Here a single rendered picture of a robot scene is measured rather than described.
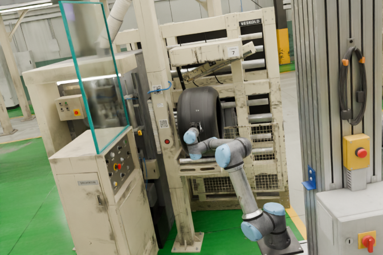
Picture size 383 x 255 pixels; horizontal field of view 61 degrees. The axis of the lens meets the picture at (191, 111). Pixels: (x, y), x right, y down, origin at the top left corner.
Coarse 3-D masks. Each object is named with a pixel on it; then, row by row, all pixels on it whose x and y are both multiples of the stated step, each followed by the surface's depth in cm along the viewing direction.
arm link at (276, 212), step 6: (264, 204) 184; (270, 204) 184; (276, 204) 184; (264, 210) 180; (270, 210) 178; (276, 210) 178; (282, 210) 178; (270, 216) 177; (276, 216) 177; (282, 216) 178; (276, 222) 177; (282, 222) 179; (276, 228) 179; (282, 228) 180
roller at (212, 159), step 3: (213, 156) 265; (180, 159) 269; (183, 159) 268; (186, 159) 268; (189, 159) 267; (198, 159) 265; (201, 159) 265; (204, 159) 264; (207, 159) 264; (210, 159) 263; (213, 159) 263; (180, 162) 269; (183, 162) 268; (186, 162) 268; (189, 162) 267; (192, 162) 267; (195, 162) 266; (198, 162) 266; (201, 162) 266
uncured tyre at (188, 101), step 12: (180, 96) 260; (192, 96) 253; (204, 96) 250; (216, 96) 260; (180, 108) 250; (192, 108) 246; (204, 108) 244; (216, 108) 293; (180, 120) 247; (192, 120) 244; (204, 120) 242; (216, 120) 248; (180, 132) 249; (204, 132) 243; (216, 132) 246; (204, 156) 263
